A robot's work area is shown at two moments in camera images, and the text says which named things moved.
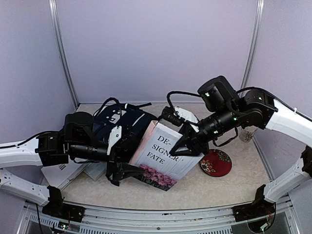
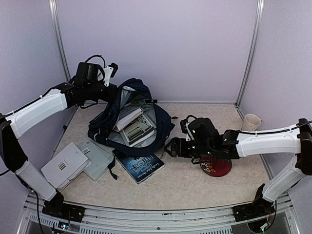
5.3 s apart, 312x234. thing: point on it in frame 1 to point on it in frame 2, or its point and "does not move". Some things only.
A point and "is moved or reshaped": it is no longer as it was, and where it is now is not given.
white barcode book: [58, 175] does not move
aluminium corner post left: [54, 20] does not move
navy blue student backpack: [136, 124] is moved or reshaped
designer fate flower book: [162, 168] to [130, 118]
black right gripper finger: [182, 143] to [165, 147]
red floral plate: [216, 163] does not move
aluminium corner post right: [260, 5] does not move
